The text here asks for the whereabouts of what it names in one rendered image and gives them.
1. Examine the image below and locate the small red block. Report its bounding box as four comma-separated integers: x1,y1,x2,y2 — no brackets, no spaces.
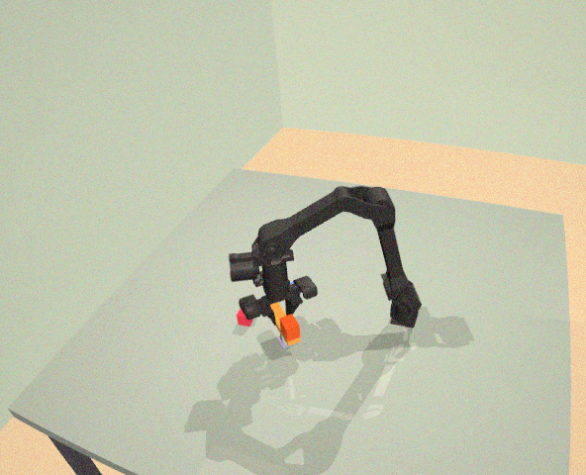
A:
237,309,252,327

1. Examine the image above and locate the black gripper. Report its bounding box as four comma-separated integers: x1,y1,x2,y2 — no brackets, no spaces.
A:
239,274,318,326

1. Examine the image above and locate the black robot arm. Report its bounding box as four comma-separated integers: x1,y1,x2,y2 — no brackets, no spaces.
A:
229,186,422,328

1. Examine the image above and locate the orange bar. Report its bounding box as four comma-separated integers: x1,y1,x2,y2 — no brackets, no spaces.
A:
270,303,301,346

